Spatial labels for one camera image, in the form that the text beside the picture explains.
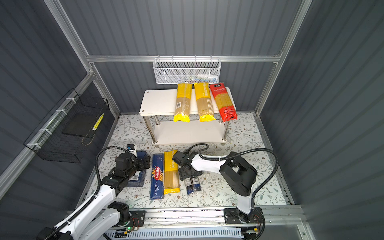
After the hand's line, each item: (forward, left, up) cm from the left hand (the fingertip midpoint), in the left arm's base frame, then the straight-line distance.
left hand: (142, 157), depth 84 cm
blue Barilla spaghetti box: (-8, -8, -7) cm, 13 cm away
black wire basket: (+5, +33, +18) cm, 38 cm away
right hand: (-8, -27, -11) cm, 30 cm away
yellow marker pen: (+12, +20, +17) cm, 30 cm away
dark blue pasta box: (-12, +1, -3) cm, 12 cm away
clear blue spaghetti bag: (-15, -30, -8) cm, 35 cm away
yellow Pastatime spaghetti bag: (-8, -16, -9) cm, 20 cm away
